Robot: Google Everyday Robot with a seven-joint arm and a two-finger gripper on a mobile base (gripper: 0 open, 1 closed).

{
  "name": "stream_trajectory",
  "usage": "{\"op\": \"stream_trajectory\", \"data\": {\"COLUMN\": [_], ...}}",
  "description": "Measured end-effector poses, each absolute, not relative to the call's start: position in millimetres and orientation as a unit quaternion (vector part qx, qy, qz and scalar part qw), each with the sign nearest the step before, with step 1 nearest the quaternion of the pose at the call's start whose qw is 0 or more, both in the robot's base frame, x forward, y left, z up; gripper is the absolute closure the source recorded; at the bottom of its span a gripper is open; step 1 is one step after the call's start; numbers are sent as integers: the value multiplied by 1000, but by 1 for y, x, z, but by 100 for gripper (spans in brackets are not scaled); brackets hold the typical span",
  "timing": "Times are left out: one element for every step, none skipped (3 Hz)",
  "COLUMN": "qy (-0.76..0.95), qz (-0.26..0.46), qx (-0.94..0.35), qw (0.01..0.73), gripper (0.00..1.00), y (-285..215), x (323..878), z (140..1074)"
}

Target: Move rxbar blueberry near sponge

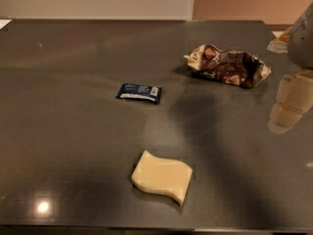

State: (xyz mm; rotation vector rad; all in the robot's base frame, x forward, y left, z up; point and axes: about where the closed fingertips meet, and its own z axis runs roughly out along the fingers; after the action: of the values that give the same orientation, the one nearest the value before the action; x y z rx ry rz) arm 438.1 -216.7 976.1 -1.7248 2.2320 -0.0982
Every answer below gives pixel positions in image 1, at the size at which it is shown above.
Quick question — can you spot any pale yellow wavy sponge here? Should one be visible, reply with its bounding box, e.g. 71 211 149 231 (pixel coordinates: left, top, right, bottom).
131 150 193 206

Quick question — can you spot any blue rxbar blueberry wrapper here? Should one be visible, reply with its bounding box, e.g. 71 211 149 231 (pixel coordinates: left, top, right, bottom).
115 83 162 105

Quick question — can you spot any brown crumpled snack bag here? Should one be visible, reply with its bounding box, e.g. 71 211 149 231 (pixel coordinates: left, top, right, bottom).
184 44 271 88

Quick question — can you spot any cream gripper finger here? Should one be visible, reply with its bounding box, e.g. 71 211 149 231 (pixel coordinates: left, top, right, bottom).
267 27 291 54
268 70 313 134

